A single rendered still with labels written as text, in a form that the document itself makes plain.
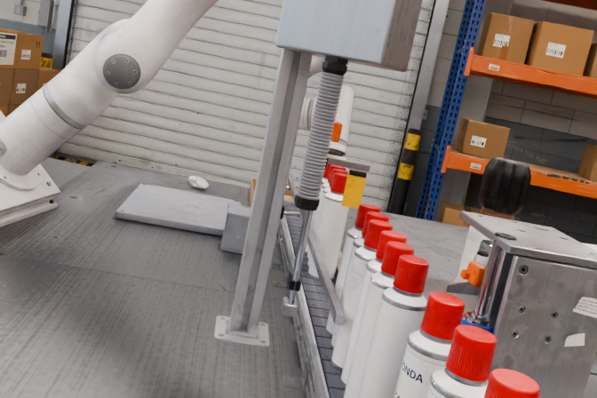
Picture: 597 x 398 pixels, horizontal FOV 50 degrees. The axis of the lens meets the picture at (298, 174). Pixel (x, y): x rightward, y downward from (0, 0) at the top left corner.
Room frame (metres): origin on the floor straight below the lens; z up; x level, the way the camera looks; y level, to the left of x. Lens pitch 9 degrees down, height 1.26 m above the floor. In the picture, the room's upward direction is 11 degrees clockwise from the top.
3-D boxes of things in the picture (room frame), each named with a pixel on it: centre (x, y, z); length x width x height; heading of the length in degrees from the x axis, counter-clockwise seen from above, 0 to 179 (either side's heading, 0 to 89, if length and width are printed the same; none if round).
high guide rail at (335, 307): (1.33, -0.03, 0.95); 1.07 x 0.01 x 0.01; 6
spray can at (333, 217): (1.19, -0.08, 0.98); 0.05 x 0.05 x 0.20
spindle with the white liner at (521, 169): (1.15, -0.37, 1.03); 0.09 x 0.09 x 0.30
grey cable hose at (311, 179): (0.87, -0.02, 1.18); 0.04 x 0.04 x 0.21
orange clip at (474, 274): (0.67, -0.21, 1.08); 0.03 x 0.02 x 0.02; 6
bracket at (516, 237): (0.63, -0.24, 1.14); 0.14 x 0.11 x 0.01; 6
